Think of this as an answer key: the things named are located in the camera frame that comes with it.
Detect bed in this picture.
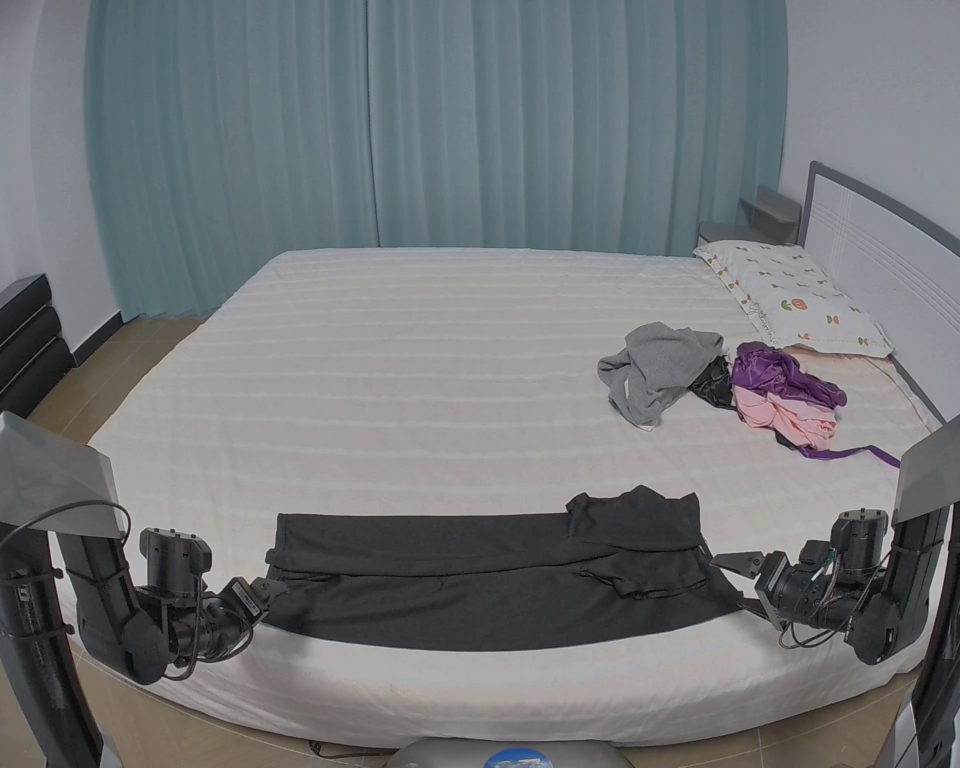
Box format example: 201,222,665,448
66,159,960,751

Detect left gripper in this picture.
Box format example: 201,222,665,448
212,592,260,648

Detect white printed pillow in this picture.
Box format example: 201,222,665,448
691,238,897,357

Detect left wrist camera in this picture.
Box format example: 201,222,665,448
223,574,265,622

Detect black T-shirt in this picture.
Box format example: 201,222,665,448
264,485,745,654

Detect black chest of drawers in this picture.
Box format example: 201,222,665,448
0,272,78,421

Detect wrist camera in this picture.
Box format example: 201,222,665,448
752,552,790,603
223,574,265,622

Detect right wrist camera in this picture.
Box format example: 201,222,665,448
752,552,790,603

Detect purple garment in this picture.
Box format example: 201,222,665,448
729,341,901,468

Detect shiny black garment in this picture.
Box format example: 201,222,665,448
688,356,736,412

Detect grey bedside table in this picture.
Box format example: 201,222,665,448
696,183,802,245

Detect blue-green curtain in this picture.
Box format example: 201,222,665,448
367,0,789,256
86,0,380,320

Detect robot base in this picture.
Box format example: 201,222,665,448
393,736,624,768

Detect black cable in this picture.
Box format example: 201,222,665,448
306,739,400,760
778,622,852,652
0,501,132,545

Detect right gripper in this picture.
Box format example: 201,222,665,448
708,550,822,633

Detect pink garment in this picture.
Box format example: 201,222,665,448
731,384,840,450

